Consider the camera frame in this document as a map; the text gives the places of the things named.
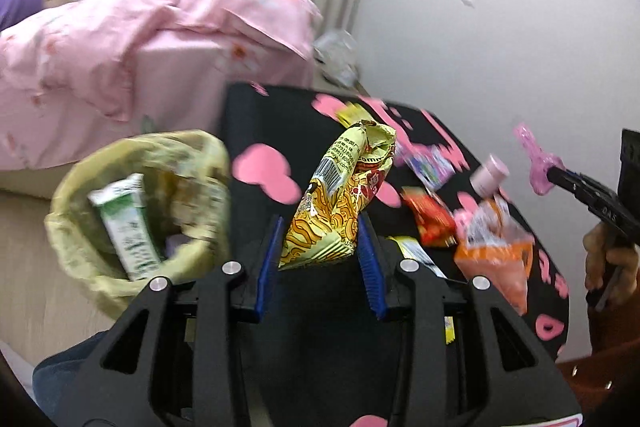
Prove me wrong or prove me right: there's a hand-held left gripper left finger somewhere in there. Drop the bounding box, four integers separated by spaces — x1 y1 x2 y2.
75 213 286 427

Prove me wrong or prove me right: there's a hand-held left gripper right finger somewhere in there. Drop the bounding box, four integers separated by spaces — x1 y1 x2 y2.
357 213 583 427

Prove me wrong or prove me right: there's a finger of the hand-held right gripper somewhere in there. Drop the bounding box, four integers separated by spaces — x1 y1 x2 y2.
546 168 601 208

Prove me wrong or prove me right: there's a pink toy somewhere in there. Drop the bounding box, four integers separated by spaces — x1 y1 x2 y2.
515 123 566 196

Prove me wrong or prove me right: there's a yellow noodle snack packet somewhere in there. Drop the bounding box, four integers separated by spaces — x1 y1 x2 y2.
277 119 398 272

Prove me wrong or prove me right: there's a green white snack packet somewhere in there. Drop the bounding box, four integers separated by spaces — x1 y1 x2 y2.
89 173 163 283

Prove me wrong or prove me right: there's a bin with yellow plastic liner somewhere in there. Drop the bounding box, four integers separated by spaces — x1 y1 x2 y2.
44 129 232 324

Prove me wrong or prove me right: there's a person's right hand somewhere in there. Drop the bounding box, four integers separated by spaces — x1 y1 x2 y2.
583 223 640 309

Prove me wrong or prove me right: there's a white yellow wrapper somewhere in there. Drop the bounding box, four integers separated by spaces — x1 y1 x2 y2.
387 236 448 280

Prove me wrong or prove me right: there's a small pink bottle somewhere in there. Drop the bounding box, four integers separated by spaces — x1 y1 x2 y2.
470 154 510 196

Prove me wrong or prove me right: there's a red snack packet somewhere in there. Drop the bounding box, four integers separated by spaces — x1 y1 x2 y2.
400 187 458 249

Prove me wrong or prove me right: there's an orange plastic bag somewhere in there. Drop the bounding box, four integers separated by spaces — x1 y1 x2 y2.
454 199 536 315

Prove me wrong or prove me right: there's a purple wrapper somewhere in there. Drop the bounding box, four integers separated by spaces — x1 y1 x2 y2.
407 147 458 190

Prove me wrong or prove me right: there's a black table with pink hearts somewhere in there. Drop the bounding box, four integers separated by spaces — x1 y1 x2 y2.
220 82 571 427

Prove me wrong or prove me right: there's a small yellow packet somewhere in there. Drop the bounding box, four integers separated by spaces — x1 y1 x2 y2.
336 103 371 128

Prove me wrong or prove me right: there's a bed with pink sheet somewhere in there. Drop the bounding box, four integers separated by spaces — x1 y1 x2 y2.
0 0 326 198

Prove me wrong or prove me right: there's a white plastic bag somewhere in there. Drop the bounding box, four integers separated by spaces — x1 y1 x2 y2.
312 29 361 88

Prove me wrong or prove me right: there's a person's leg in jeans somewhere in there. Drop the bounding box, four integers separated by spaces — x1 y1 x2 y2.
32 331 108 427

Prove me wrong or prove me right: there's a pink floral duvet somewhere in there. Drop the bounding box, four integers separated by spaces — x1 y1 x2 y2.
0 0 323 168

